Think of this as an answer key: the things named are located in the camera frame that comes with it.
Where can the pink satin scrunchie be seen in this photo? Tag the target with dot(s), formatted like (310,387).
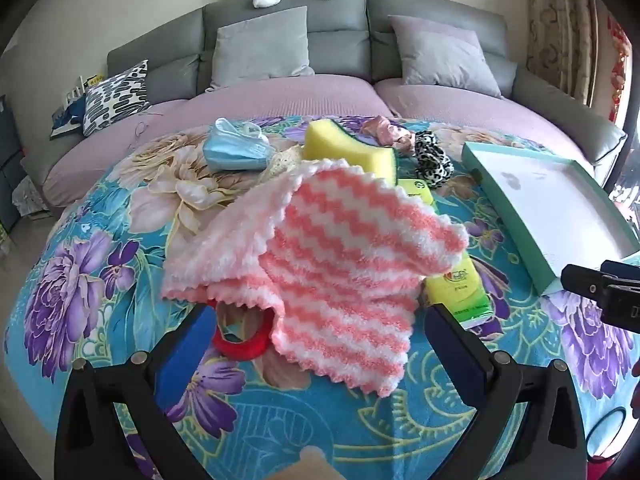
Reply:
(385,130)

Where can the small yellow black box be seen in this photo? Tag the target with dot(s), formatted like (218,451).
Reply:
(95,80)

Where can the white lace cloth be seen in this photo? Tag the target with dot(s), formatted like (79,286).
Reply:
(30,197)

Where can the dark cabinet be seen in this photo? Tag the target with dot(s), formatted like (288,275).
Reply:
(10,160)

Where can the floral blanket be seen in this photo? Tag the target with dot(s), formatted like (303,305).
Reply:
(100,260)

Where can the grey pillow with pink band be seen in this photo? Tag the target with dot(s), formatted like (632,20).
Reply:
(440,60)

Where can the red hanging decoration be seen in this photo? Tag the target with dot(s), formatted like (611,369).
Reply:
(617,60)

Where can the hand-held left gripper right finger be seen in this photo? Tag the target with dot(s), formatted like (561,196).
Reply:
(457,355)

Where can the pink white striped towel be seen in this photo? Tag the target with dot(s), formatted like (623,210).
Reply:
(325,260)

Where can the yellow sponge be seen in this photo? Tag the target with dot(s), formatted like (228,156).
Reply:
(340,145)

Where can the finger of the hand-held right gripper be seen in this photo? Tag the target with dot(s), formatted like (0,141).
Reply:
(580,280)
(625,272)

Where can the leopard print scrunchie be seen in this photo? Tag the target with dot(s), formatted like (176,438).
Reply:
(432,165)

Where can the teal white cardboard box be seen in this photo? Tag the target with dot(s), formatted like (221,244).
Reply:
(540,200)

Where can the pink ribbed sofa cover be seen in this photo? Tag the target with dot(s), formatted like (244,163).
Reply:
(475,105)
(250,102)

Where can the black white patterned pillow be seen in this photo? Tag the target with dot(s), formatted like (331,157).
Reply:
(115,95)

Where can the grey sofa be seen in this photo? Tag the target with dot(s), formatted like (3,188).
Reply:
(340,10)

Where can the blue patterned pillow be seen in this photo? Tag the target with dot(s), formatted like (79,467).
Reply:
(67,117)

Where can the plain grey pillow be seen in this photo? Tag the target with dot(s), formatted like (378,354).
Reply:
(260,50)

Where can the yellow green tissue packet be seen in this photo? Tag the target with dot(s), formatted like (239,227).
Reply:
(417,190)
(455,290)

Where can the blue face mask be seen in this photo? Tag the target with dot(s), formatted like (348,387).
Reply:
(235,152)

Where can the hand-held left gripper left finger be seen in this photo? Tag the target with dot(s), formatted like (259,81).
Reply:
(185,350)

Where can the beige patterned curtain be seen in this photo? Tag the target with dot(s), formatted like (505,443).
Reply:
(555,20)

